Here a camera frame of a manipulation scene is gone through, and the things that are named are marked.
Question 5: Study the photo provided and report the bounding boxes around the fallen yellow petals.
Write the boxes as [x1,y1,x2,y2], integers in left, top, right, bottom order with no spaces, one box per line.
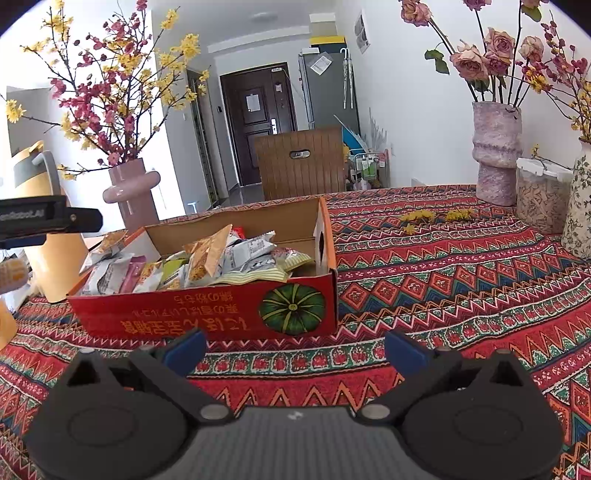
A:
[399,208,476,234]

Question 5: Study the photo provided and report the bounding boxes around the red cardboard box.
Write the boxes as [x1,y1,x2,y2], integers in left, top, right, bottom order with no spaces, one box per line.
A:
[67,196,339,344]

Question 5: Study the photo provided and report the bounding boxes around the pile of mixed snack packets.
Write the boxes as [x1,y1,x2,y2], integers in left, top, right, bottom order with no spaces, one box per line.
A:
[81,224,315,296]

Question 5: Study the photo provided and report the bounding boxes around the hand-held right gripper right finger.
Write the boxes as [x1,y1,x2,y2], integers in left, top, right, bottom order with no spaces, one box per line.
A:
[358,329,527,423]

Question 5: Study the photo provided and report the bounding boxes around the yellow thermos jug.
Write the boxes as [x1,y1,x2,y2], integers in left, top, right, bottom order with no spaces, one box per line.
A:
[9,141,90,304]

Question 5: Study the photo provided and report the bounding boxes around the yellow ceramic mug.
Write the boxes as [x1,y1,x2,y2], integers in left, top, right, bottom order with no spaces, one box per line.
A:
[0,300,19,352]

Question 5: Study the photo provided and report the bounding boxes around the folded white umbrella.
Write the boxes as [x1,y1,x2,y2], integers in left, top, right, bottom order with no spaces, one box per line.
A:
[341,46,356,110]

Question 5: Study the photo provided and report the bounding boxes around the floral patterned white vase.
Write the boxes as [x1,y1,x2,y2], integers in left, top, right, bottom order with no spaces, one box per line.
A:
[561,141,591,260]

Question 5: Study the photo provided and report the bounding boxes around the dark brown door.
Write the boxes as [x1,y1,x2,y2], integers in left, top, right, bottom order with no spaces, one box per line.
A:
[220,64,298,188]

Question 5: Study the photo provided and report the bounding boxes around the dried pink roses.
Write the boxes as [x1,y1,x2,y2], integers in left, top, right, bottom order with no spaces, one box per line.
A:
[399,0,546,104]

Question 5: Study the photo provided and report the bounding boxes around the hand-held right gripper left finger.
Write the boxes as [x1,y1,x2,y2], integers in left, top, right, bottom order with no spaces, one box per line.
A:
[62,328,234,423]

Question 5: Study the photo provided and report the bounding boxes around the wire storage cart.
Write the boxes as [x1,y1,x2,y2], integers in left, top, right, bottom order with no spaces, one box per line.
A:
[348,150,393,191]

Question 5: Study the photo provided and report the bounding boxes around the person's left hand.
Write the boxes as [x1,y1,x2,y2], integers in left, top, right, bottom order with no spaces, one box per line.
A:
[0,258,26,294]

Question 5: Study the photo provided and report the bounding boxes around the grey refrigerator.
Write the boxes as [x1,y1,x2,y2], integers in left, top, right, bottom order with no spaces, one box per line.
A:
[298,44,361,130]

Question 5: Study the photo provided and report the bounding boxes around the pink and yellow blossom branches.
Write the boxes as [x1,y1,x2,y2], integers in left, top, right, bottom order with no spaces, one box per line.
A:
[0,0,211,181]

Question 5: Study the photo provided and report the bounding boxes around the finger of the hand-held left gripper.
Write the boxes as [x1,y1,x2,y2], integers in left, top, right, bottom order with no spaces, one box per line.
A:
[66,208,103,234]

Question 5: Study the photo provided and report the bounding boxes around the red patterned tablecloth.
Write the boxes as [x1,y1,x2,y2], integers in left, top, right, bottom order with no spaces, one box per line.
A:
[0,184,591,480]

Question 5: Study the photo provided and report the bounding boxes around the textured pink ceramic vase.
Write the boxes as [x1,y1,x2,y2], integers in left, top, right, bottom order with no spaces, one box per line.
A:
[472,102,523,207]

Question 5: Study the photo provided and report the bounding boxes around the mauve glass vase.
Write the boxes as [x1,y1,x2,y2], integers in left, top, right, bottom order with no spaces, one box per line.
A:
[102,158,161,234]

